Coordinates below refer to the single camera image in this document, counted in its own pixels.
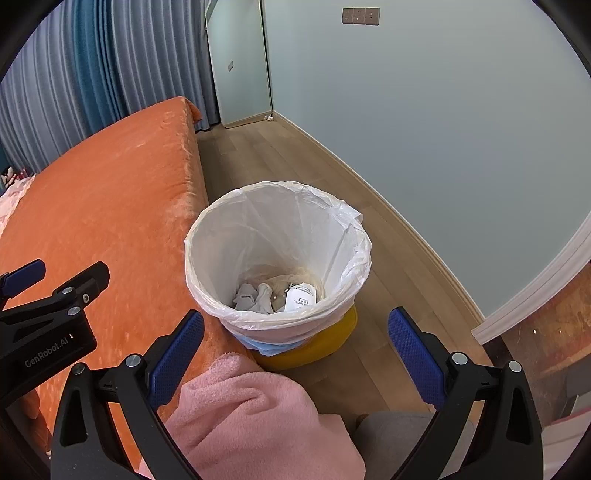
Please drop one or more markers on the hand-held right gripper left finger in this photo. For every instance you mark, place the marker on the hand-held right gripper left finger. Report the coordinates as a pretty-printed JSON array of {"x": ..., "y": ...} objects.
[{"x": 178, "y": 355}]

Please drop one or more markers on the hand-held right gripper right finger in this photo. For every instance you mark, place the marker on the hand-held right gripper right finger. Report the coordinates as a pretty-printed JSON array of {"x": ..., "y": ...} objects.
[{"x": 413, "y": 355}]

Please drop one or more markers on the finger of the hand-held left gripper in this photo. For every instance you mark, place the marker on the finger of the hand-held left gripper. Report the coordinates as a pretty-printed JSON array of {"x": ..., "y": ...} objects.
[
  {"x": 25, "y": 272},
  {"x": 60, "y": 300}
]

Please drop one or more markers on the white sock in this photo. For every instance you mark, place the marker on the white sock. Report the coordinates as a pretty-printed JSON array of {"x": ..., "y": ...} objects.
[{"x": 244, "y": 297}]

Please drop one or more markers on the yellow trash bin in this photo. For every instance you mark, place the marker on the yellow trash bin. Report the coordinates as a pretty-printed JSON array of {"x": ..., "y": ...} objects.
[{"x": 314, "y": 346}]

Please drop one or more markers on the white cotton glove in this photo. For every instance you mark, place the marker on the white cotton glove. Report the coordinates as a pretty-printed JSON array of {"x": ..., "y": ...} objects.
[{"x": 266, "y": 297}]

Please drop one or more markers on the beige tulle pearl hair bow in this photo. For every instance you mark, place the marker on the beige tulle pearl hair bow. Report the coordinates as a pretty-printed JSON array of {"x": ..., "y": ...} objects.
[{"x": 279, "y": 282}]

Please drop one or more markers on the white paper tag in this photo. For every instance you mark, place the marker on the white paper tag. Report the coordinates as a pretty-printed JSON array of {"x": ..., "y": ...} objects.
[{"x": 300, "y": 297}]

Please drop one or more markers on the white plastic bin liner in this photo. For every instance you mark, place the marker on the white plastic bin liner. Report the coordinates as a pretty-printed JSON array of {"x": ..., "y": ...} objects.
[{"x": 277, "y": 221}]

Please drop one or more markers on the pink lace blanket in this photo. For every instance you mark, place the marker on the pink lace blanket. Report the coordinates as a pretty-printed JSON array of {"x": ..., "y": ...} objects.
[{"x": 11, "y": 203}]

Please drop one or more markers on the pink fleece garment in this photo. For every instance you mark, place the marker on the pink fleece garment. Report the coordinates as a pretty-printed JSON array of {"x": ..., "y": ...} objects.
[{"x": 254, "y": 415}]

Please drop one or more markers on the plush toys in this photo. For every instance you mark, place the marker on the plush toys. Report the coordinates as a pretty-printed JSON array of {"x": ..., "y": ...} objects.
[{"x": 9, "y": 174}]

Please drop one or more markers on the orange plush bed cover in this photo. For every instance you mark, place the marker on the orange plush bed cover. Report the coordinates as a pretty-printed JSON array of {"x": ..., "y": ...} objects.
[{"x": 115, "y": 184}]

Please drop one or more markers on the rust brown board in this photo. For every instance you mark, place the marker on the rust brown board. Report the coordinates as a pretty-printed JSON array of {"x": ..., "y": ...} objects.
[{"x": 554, "y": 332}]

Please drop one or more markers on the grey blue pleated curtain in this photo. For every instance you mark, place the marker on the grey blue pleated curtain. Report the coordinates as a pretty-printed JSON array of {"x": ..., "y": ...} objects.
[{"x": 92, "y": 69}]

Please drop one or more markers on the standing floor mirror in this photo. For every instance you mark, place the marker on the standing floor mirror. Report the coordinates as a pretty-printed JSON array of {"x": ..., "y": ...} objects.
[{"x": 240, "y": 60}]

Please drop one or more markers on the wall socket panel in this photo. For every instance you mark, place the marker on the wall socket panel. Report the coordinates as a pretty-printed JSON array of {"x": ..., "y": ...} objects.
[{"x": 360, "y": 15}]

